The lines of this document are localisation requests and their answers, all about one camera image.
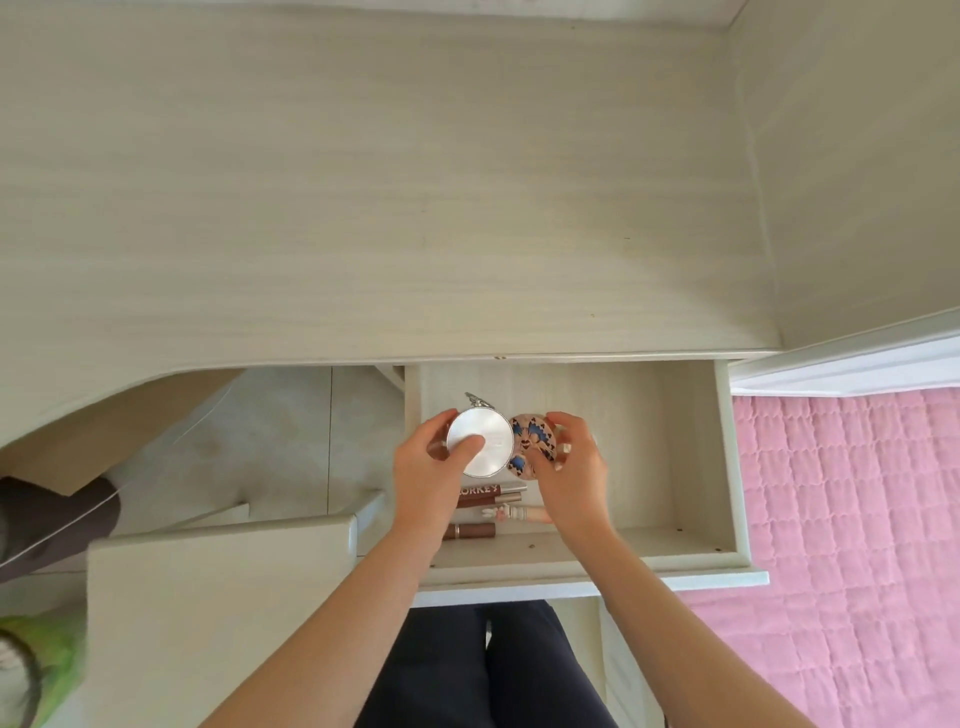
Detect pink quilted bedspread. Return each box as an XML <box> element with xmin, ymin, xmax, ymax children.
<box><xmin>677</xmin><ymin>387</ymin><xmax>960</xmax><ymax>728</ymax></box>

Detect person's right forearm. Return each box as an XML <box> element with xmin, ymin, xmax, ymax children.
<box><xmin>566</xmin><ymin>521</ymin><xmax>820</xmax><ymax>728</ymax></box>

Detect person's black trousers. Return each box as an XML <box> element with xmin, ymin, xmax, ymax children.
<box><xmin>352</xmin><ymin>600</ymin><xmax>621</xmax><ymax>728</ymax></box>

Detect green fabric item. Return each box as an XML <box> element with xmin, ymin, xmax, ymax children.
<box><xmin>0</xmin><ymin>606</ymin><xmax>90</xmax><ymax>728</ymax></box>

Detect person's right hand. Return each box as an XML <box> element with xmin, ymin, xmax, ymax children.
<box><xmin>525</xmin><ymin>411</ymin><xmax>616</xmax><ymax>543</ymax></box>

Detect white desk cabinet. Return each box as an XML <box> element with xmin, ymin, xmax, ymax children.
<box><xmin>546</xmin><ymin>597</ymin><xmax>670</xmax><ymax>728</ymax></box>

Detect white wooden drawer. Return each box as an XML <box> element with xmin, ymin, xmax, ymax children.
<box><xmin>403</xmin><ymin>358</ymin><xmax>771</xmax><ymax>609</ymax></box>

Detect pink butterfly print compact case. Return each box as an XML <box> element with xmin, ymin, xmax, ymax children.
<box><xmin>507</xmin><ymin>412</ymin><xmax>561</xmax><ymax>480</ymax></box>

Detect person's left hand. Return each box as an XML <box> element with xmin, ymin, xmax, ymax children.
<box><xmin>393</xmin><ymin>408</ymin><xmax>486</xmax><ymax>546</ymax></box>

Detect person's left forearm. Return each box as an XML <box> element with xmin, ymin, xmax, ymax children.
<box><xmin>201</xmin><ymin>525</ymin><xmax>445</xmax><ymax>728</ymax></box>

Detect white bed frame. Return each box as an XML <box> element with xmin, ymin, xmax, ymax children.
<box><xmin>729</xmin><ymin>306</ymin><xmax>960</xmax><ymax>398</ymax></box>

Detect white round compact case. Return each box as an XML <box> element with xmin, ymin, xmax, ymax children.
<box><xmin>445</xmin><ymin>405</ymin><xmax>516</xmax><ymax>480</ymax></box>

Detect pink figurine lipstick tube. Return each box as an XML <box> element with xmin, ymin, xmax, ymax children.
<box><xmin>480</xmin><ymin>504</ymin><xmax>555</xmax><ymax>525</ymax></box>

